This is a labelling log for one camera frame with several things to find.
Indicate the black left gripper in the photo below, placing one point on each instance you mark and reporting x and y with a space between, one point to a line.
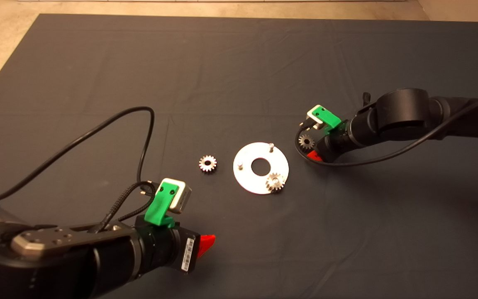
162 249

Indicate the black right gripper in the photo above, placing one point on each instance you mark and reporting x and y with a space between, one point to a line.
336 141

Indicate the small steel planetary gear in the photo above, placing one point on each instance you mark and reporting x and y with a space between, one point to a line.
203 163
271 185
301 144

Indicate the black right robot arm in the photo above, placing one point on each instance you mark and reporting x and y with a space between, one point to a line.
405 108

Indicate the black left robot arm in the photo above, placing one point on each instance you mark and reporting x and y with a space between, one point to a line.
56 265

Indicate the round metal carrier plate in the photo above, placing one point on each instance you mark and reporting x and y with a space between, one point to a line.
247 180

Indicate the dark grey table cloth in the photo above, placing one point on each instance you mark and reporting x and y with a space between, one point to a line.
239 62

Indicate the silver right camera box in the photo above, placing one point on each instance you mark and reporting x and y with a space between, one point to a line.
311 120

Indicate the silver camera box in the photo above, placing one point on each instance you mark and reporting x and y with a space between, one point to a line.
182 200
311 120

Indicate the green right camera mount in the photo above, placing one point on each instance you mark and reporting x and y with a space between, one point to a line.
328 118

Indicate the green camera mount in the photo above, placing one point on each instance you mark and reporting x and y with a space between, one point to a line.
156 211
328 118

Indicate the silver left camera box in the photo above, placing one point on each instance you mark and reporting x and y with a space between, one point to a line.
182 200

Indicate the green left camera mount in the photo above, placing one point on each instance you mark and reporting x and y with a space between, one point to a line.
156 211

